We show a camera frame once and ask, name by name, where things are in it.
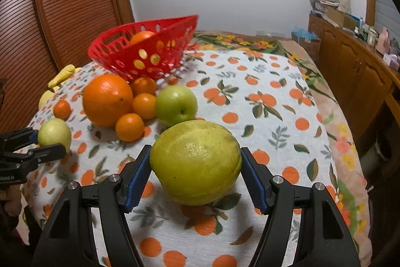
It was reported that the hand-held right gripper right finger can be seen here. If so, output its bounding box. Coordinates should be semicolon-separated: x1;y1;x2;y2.
240;146;363;267

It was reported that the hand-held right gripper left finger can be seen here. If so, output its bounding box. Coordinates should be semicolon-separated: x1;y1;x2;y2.
31;144;154;267

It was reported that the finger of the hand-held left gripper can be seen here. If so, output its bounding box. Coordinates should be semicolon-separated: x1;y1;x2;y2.
6;143;67;165
0;128;40;151

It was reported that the pale green apple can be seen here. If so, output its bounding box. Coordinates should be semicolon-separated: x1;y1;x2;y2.
37;118;72;155

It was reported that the small orange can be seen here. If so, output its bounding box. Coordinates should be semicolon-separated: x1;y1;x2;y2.
129;76;158;97
132;93;157;120
115;113;146;143
53;100;72;120
129;31;156;46

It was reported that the yellow-green pomelo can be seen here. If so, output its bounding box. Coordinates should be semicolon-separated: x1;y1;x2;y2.
149;120;243;206

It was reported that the large orange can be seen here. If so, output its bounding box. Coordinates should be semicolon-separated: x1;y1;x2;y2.
82;73;134;128

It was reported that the red perforated plastic basket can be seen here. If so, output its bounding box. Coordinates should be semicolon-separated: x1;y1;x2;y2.
87;14;200;82

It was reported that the orange-print white cloth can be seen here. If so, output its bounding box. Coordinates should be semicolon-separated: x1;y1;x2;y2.
19;50;340;267

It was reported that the yellow plush toy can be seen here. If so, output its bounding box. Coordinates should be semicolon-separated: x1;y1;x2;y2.
38;64;82;108

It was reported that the floral blanket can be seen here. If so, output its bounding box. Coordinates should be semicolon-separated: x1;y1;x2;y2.
187;31;371;267

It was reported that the dark bin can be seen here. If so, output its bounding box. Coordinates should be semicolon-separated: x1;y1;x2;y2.
359;126;397;174

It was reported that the wooden louvered wardrobe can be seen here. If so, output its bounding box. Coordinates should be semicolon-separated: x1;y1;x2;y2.
0;0;135;133

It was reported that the cardboard box with blue bags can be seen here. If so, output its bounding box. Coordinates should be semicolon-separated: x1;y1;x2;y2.
291;26;322;60

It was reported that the wooden sideboard cabinet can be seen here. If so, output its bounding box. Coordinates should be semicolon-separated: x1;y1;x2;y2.
308;12;400;158

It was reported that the purple container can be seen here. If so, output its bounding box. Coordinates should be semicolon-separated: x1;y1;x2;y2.
384;54;400;70

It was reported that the open cardboard box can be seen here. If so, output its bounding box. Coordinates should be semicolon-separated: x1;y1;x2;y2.
325;6;358;29

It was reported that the stack of newspapers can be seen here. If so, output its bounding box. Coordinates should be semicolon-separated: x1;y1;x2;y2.
309;0;341;15

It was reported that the pink container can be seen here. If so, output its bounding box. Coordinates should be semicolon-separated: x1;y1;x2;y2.
376;26;391;53

